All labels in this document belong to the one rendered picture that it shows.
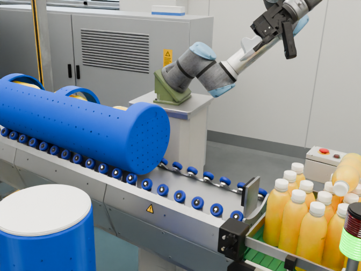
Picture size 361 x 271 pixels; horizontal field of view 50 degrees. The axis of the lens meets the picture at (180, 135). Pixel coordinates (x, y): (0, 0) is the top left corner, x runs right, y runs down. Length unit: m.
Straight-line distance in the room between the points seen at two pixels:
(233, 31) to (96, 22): 1.49
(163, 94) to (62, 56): 1.93
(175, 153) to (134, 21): 1.56
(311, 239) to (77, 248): 0.65
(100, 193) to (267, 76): 2.81
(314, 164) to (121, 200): 0.75
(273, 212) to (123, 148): 0.58
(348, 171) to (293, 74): 2.91
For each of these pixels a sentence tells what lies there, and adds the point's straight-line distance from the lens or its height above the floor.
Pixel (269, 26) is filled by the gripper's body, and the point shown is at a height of 1.55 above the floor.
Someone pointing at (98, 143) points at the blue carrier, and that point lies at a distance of 1.52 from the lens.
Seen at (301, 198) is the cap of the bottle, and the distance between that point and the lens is 1.17.
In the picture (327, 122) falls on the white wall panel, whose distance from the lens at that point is 4.13.
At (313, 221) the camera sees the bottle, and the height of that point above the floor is 1.08.
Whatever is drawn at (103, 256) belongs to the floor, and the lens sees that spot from 2.70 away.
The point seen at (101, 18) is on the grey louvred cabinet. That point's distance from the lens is 3.31.
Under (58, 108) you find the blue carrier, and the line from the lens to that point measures 1.68.
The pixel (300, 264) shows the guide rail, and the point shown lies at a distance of 1.16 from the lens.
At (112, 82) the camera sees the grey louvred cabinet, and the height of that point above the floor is 0.90.
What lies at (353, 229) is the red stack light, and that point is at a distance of 0.85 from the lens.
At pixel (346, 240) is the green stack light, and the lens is 0.86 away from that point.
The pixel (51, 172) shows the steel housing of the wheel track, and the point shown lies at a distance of 1.84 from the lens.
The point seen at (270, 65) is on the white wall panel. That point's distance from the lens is 4.09.
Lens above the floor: 1.65
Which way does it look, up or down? 21 degrees down
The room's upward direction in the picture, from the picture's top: 2 degrees clockwise
